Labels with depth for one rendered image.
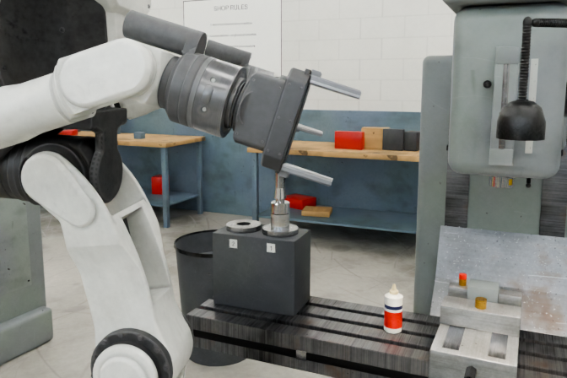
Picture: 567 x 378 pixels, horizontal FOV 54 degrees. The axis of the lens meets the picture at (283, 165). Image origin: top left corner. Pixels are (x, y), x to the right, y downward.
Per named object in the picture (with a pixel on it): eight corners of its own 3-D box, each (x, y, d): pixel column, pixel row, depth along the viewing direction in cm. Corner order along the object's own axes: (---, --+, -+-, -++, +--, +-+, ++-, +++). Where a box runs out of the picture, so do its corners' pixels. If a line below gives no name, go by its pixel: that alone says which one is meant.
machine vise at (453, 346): (515, 403, 97) (519, 344, 95) (428, 384, 103) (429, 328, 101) (520, 324, 128) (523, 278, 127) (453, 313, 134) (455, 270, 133)
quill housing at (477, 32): (562, 182, 99) (576, -2, 95) (443, 175, 107) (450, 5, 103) (556, 167, 117) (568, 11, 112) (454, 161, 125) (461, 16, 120)
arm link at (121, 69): (157, 86, 61) (47, 121, 63) (180, 93, 70) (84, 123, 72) (140, 29, 61) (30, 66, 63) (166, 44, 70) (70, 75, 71)
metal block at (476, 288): (496, 318, 114) (498, 290, 113) (466, 313, 116) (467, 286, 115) (498, 309, 118) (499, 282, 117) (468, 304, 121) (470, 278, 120)
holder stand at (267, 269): (294, 317, 132) (294, 236, 129) (213, 304, 140) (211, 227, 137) (310, 299, 143) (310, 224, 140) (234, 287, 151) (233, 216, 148)
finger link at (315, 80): (359, 98, 62) (307, 81, 63) (359, 99, 66) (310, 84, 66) (364, 83, 62) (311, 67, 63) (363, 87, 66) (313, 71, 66)
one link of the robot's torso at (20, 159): (10, 209, 91) (8, 138, 90) (56, 193, 105) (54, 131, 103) (83, 216, 89) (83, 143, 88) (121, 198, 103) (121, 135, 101)
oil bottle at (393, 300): (399, 335, 123) (401, 288, 121) (381, 332, 124) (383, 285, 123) (403, 327, 126) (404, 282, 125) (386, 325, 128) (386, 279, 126)
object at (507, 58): (512, 166, 99) (520, 45, 95) (488, 164, 100) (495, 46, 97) (513, 163, 102) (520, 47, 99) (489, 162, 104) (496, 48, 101)
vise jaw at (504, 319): (519, 337, 106) (521, 317, 106) (439, 323, 112) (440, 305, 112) (520, 325, 112) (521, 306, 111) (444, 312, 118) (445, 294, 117)
